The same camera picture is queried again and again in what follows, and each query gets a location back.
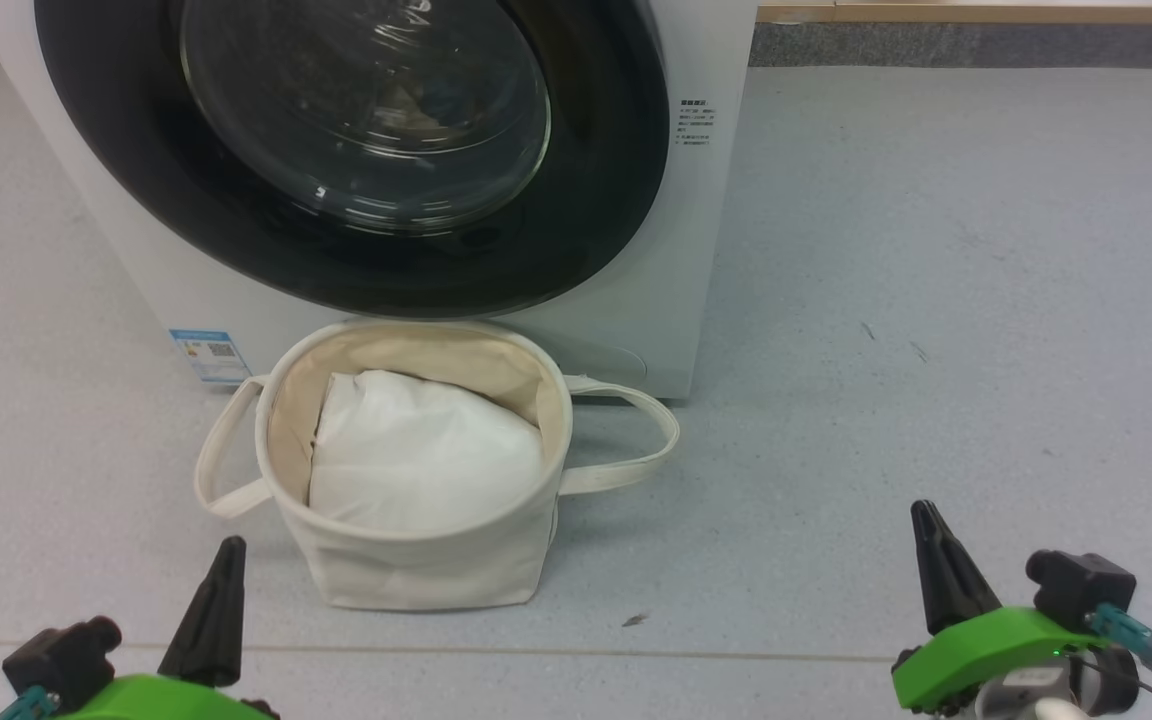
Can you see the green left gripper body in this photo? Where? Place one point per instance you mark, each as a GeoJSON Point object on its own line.
{"type": "Point", "coordinates": [156, 700]}

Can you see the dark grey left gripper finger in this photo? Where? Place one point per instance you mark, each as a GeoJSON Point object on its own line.
{"type": "Point", "coordinates": [208, 630]}

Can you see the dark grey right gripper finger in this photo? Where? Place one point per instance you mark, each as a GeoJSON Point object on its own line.
{"type": "Point", "coordinates": [946, 580]}

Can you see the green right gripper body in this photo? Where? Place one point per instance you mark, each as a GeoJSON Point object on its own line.
{"type": "Point", "coordinates": [986, 645]}

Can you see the black round washing machine door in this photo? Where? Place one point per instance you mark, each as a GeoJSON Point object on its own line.
{"type": "Point", "coordinates": [116, 180]}

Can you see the cream fabric laundry basket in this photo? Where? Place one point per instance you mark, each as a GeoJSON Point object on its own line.
{"type": "Point", "coordinates": [436, 570]}

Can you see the white cloth in basket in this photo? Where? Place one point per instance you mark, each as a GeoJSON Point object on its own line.
{"type": "Point", "coordinates": [416, 450]}

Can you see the white washing machine body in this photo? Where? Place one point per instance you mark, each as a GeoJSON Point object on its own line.
{"type": "Point", "coordinates": [696, 250]}

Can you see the blue energy label sticker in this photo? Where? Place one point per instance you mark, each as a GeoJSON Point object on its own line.
{"type": "Point", "coordinates": [209, 356]}

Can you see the small printed text label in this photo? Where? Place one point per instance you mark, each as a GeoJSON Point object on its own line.
{"type": "Point", "coordinates": [696, 122]}

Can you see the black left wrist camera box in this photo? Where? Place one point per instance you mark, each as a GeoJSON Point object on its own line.
{"type": "Point", "coordinates": [61, 660]}

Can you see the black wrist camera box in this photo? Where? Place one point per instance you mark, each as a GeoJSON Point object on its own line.
{"type": "Point", "coordinates": [61, 660]}
{"type": "Point", "coordinates": [1081, 590]}

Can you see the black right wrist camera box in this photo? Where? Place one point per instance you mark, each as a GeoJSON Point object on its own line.
{"type": "Point", "coordinates": [1081, 590]}

